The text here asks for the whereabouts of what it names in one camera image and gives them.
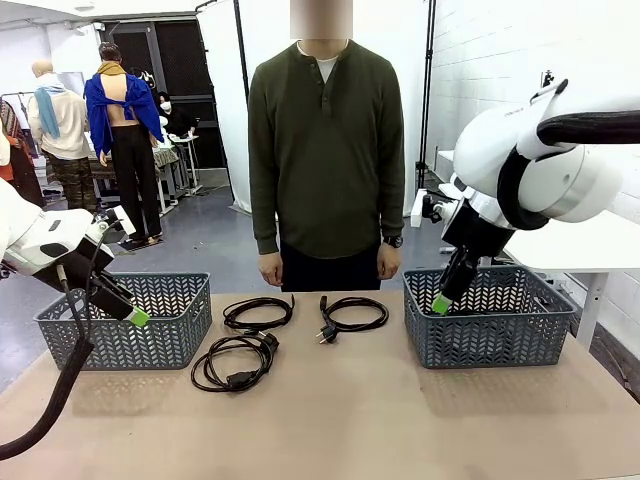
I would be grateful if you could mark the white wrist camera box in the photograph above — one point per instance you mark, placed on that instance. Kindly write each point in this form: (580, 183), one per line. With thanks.
(419, 215)
(126, 223)

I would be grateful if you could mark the person's right forearm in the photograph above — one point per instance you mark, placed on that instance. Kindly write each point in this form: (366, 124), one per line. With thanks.
(264, 220)

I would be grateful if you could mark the person's left hand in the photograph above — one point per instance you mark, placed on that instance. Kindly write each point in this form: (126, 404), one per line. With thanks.
(389, 262)

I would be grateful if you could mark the mannequin with patterned robe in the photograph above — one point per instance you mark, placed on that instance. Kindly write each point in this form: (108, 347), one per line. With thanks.
(20, 170)

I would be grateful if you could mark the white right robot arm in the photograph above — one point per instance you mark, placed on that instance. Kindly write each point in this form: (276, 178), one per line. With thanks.
(490, 145)

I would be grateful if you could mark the black wristwatch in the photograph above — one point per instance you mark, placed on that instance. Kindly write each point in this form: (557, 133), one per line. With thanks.
(395, 242)

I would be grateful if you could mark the person in olive sweater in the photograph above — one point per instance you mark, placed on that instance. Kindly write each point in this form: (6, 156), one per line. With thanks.
(325, 175)

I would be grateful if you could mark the black backdrop stand pole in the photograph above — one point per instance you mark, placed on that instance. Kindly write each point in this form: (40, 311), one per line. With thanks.
(241, 50)
(429, 75)

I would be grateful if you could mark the seated person with face mask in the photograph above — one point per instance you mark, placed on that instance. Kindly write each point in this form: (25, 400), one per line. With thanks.
(177, 122)

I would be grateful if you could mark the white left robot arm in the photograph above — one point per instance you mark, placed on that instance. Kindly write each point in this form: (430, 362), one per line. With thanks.
(30, 235)

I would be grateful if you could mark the person's right hand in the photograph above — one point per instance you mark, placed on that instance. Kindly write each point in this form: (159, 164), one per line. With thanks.
(271, 270)

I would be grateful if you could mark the mannequin with blue cardigan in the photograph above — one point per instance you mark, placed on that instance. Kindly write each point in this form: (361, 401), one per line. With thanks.
(100, 115)

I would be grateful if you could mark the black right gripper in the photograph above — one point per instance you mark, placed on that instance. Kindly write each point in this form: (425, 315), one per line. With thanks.
(480, 232)

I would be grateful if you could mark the small white background desk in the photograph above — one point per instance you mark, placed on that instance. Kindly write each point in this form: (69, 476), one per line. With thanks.
(185, 141)

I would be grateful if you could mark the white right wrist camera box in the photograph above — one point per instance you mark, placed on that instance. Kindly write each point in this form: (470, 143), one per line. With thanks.
(419, 215)

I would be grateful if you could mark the small black tripod camera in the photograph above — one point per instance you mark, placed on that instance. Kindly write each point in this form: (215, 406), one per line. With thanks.
(548, 80)

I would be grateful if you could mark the white photo backdrop screen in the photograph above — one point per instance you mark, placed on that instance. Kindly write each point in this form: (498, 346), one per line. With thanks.
(225, 100)

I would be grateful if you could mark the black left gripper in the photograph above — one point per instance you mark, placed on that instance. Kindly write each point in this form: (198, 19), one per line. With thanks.
(82, 257)

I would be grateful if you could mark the grey perforated plastic basket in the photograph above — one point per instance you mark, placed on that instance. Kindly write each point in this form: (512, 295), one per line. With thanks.
(490, 345)
(150, 345)

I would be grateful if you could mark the mannequin with cream sweater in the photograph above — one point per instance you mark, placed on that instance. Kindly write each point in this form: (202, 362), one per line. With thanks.
(65, 125)

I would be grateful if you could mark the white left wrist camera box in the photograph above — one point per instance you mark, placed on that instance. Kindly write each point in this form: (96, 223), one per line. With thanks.
(126, 223)

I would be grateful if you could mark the person's left forearm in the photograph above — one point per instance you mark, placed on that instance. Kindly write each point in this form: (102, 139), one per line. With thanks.
(392, 210)

